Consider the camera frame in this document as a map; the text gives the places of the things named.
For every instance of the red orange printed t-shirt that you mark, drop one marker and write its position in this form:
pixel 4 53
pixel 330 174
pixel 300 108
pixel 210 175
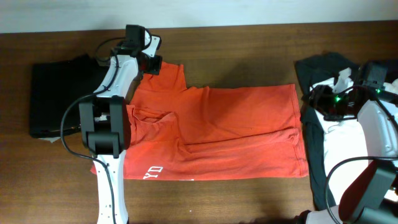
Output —
pixel 189 133

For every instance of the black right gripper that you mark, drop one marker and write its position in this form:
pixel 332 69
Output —
pixel 318 96

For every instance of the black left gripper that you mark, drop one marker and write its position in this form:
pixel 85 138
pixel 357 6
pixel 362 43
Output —
pixel 155 67

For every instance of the dark green t-shirt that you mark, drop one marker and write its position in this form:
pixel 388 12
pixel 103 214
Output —
pixel 309 71

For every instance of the folded black garment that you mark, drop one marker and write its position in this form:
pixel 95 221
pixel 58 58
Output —
pixel 55 86

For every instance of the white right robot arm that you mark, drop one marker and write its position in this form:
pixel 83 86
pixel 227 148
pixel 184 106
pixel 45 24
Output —
pixel 372 197

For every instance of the folded white patterned garment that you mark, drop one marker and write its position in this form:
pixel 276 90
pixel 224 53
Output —
pixel 51 140

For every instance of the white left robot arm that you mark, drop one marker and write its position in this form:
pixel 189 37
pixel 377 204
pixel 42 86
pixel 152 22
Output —
pixel 105 126

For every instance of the white t-shirt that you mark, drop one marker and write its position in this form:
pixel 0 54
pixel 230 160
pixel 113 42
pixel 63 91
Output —
pixel 342 140

